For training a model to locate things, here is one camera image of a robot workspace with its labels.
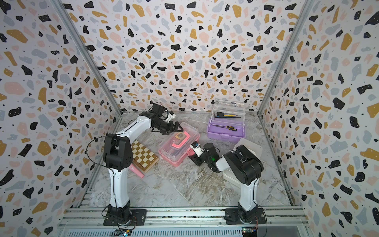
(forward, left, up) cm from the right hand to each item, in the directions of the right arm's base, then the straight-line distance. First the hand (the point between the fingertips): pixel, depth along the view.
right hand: (194, 153), depth 97 cm
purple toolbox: (+23, -24, +6) cm, 34 cm away
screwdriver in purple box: (+23, -27, -1) cm, 35 cm away
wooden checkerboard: (-6, +31, +2) cm, 32 cm away
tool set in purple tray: (+29, -19, +7) cm, 36 cm away
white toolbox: (-16, -21, +5) cm, 27 cm away
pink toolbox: (-3, +11, +9) cm, 15 cm away
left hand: (+10, +9, +12) cm, 17 cm away
